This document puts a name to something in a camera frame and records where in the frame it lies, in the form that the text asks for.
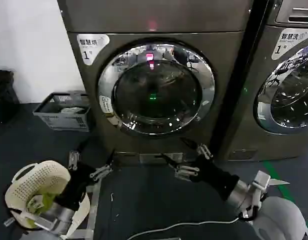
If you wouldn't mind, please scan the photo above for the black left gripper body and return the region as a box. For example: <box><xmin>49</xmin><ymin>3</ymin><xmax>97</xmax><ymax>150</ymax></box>
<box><xmin>55</xmin><ymin>161</ymin><xmax>95</xmax><ymax>212</ymax></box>

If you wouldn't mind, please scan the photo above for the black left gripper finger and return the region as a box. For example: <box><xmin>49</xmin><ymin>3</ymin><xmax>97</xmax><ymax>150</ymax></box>
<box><xmin>89</xmin><ymin>149</ymin><xmax>117</xmax><ymax>179</ymax></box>
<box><xmin>68</xmin><ymin>139</ymin><xmax>90</xmax><ymax>171</ymax></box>

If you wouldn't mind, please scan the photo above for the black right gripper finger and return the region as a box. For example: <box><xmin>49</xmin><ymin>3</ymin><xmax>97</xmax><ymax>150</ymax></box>
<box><xmin>181</xmin><ymin>137</ymin><xmax>214</xmax><ymax>160</ymax></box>
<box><xmin>154</xmin><ymin>154</ymin><xmax>200</xmax><ymax>182</ymax></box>

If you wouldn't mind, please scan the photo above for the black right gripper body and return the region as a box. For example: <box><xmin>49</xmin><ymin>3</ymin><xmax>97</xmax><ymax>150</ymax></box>
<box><xmin>190</xmin><ymin>155</ymin><xmax>240</xmax><ymax>201</ymax></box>

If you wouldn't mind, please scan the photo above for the green cloth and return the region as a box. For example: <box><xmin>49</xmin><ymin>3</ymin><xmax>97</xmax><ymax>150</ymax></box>
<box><xmin>26</xmin><ymin>191</ymin><xmax>60</xmax><ymax>226</ymax></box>

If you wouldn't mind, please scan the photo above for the white perforated laundry basket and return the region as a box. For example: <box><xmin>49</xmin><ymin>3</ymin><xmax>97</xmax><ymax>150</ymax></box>
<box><xmin>4</xmin><ymin>159</ymin><xmax>91</xmax><ymax>237</ymax></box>

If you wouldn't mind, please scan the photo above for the grey plastic crate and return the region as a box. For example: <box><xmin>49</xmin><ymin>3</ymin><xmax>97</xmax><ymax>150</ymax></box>
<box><xmin>32</xmin><ymin>91</ymin><xmax>92</xmax><ymax>132</ymax></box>

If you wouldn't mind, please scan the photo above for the pale cloth in crate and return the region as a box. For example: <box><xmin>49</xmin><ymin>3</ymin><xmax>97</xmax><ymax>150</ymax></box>
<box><xmin>59</xmin><ymin>106</ymin><xmax>86</xmax><ymax>116</ymax></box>

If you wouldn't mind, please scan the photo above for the small white door sticker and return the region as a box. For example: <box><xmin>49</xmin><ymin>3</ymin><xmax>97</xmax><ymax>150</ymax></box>
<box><xmin>98</xmin><ymin>94</ymin><xmax>114</xmax><ymax>118</ymax></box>

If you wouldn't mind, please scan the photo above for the round glass dryer door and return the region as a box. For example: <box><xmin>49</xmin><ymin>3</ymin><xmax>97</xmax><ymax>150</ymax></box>
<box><xmin>97</xmin><ymin>37</ymin><xmax>216</xmax><ymax>137</ymax></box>
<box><xmin>252</xmin><ymin>41</ymin><xmax>308</xmax><ymax>135</ymax></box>

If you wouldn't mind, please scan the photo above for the black bag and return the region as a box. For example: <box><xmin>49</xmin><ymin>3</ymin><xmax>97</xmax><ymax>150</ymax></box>
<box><xmin>0</xmin><ymin>69</ymin><xmax>20</xmax><ymax>124</ymax></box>

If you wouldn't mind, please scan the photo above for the white energy label sticker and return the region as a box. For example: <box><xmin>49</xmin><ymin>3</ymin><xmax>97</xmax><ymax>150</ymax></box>
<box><xmin>270</xmin><ymin>28</ymin><xmax>308</xmax><ymax>61</ymax></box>
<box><xmin>76</xmin><ymin>33</ymin><xmax>111</xmax><ymax>67</ymax></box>

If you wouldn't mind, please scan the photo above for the grey dryer with red light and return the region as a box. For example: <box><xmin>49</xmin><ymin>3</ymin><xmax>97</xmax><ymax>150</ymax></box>
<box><xmin>56</xmin><ymin>0</ymin><xmax>250</xmax><ymax>166</ymax></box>

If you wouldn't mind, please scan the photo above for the silver metal frame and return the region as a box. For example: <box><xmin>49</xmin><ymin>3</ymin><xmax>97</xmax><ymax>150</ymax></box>
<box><xmin>65</xmin><ymin>184</ymin><xmax>101</xmax><ymax>240</ymax></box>

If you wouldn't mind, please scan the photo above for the white cable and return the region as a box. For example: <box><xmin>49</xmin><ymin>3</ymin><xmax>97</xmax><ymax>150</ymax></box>
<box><xmin>125</xmin><ymin>214</ymin><xmax>245</xmax><ymax>240</ymax></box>

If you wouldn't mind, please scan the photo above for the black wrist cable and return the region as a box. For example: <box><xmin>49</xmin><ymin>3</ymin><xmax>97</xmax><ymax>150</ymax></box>
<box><xmin>238</xmin><ymin>193</ymin><xmax>268</xmax><ymax>222</ymax></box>

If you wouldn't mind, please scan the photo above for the grey dryer with drawer handle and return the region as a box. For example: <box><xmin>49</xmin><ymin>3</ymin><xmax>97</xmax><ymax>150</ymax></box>
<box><xmin>218</xmin><ymin>0</ymin><xmax>308</xmax><ymax>161</ymax></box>

